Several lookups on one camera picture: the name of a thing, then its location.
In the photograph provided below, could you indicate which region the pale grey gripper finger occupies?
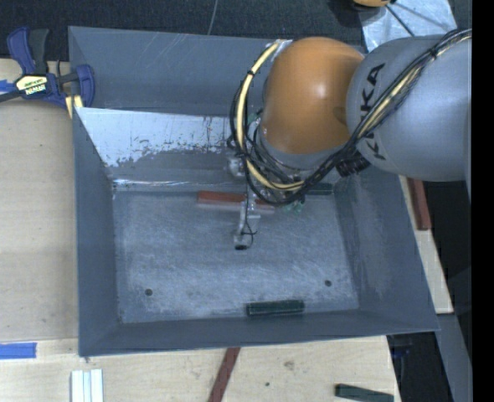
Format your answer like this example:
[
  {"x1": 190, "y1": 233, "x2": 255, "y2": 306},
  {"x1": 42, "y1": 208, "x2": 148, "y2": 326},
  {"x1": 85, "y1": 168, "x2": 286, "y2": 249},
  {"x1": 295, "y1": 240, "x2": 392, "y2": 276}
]
[{"x1": 232, "y1": 201, "x2": 261, "y2": 251}]

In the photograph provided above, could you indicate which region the red-brown flat block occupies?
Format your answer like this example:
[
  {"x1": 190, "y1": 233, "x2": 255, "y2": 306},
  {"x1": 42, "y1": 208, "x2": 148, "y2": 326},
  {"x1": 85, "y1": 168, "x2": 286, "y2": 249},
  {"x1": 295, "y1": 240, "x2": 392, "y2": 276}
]
[
  {"x1": 196, "y1": 190, "x2": 275, "y2": 216},
  {"x1": 409, "y1": 178, "x2": 433, "y2": 231},
  {"x1": 206, "y1": 347, "x2": 242, "y2": 402}
]

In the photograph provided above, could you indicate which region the grey metal bin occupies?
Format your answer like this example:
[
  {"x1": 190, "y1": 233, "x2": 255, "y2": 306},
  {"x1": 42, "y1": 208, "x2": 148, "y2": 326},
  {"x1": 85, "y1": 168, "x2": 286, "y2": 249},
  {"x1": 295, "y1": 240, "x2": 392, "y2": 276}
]
[{"x1": 66, "y1": 25, "x2": 441, "y2": 358}]

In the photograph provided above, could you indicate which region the dark green flat block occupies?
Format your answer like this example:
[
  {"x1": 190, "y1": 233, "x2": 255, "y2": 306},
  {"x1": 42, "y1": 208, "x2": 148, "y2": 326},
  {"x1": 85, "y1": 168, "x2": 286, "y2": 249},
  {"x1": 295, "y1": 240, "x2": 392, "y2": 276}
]
[
  {"x1": 245, "y1": 299, "x2": 306, "y2": 318},
  {"x1": 305, "y1": 182, "x2": 334, "y2": 197}
]

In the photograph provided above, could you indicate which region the pale wood board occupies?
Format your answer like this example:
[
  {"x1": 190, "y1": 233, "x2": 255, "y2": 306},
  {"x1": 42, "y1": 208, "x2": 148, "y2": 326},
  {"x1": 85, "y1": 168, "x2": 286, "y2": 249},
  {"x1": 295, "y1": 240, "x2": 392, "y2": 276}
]
[{"x1": 0, "y1": 102, "x2": 80, "y2": 343}]

